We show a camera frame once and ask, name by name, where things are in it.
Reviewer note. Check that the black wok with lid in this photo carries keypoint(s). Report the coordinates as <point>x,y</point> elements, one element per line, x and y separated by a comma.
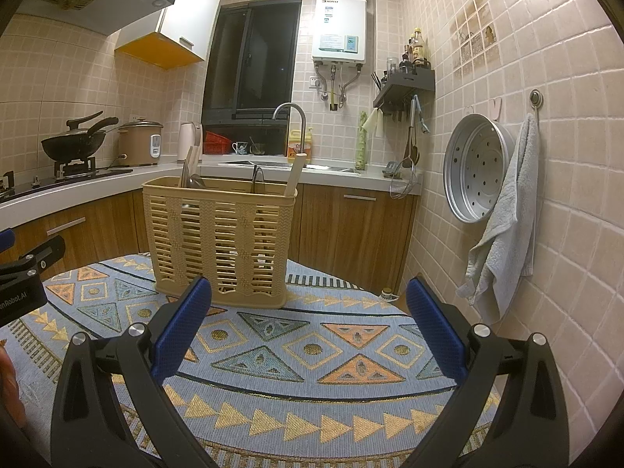
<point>73,144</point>

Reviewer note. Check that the dark window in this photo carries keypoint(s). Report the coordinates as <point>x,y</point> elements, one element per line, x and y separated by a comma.
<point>251,63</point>

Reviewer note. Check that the beige rice cooker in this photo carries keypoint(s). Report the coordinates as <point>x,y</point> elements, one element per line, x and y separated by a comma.
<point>140,144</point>

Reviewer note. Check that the chrome faucet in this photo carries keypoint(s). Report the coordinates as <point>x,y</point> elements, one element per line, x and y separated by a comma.
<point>292,112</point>

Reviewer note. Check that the hanging metal tongs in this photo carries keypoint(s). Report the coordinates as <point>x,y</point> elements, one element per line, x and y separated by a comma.
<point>418,114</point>

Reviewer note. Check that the white patterned mug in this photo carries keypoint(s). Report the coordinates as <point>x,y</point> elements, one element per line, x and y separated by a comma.
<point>240,147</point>

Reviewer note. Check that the steel sink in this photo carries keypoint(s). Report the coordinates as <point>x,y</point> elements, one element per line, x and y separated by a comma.
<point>273,164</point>

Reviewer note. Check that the wooden chopstick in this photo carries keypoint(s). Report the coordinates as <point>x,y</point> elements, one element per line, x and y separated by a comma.
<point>300,168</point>
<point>292,180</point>

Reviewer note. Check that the black gas stove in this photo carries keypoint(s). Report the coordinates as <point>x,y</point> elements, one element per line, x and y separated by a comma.
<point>58,178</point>

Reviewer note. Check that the round metal steamer tray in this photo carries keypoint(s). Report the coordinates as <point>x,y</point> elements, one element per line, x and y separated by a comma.
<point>475,170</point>

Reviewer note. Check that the white kitchen countertop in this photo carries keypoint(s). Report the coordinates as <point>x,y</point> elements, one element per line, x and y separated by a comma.
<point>92,190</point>

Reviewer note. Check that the grey translucent spoon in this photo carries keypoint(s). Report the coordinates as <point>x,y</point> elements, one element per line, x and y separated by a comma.
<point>185,175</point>

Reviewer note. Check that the blue patterned tablecloth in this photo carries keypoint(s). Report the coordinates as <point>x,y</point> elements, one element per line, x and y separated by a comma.
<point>292,351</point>

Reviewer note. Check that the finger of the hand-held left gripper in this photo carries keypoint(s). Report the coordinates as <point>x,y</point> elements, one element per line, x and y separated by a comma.
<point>41,256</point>
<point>6,240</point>

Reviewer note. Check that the black wall spice rack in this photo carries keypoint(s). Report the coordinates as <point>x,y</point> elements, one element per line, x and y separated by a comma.
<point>404,87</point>

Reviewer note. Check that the white kettle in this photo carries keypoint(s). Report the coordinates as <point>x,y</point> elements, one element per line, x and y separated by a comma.
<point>189,139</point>

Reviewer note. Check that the white wall cabinet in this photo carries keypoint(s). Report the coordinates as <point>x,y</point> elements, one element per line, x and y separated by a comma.
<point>180,9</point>

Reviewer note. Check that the person's left hand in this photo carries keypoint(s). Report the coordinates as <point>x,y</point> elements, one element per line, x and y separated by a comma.
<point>9,380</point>

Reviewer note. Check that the wooden kitchen cabinets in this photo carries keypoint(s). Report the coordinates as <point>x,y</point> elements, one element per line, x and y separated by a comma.
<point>351,234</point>

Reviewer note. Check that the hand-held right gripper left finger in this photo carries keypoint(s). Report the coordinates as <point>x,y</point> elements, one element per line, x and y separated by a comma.
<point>180,331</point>

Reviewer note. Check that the green loofah scrubber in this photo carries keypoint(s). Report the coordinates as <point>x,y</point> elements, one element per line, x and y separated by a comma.
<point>362,141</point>

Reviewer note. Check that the hanging ladle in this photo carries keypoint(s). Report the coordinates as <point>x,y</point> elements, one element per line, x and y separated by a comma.
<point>411,148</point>

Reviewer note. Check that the beige plastic utensil basket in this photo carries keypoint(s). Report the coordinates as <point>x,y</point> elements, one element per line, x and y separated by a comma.
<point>219,243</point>

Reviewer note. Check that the white water heater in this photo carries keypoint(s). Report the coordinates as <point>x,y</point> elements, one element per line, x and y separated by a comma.
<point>340,29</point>

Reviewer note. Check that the metal wall hook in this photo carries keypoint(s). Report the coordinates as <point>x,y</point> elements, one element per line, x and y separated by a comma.
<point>536,99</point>

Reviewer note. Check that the grey hanging towel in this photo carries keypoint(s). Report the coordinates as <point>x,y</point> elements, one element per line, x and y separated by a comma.
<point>507,234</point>

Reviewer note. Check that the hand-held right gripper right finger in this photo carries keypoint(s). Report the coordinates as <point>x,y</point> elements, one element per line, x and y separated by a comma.
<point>436,331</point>

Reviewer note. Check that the yellow detergent bottle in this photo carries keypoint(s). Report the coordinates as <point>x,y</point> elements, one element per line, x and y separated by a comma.
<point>298,144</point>

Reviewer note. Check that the red plastic basket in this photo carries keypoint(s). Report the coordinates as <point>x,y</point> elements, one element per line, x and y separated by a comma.
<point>217,142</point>

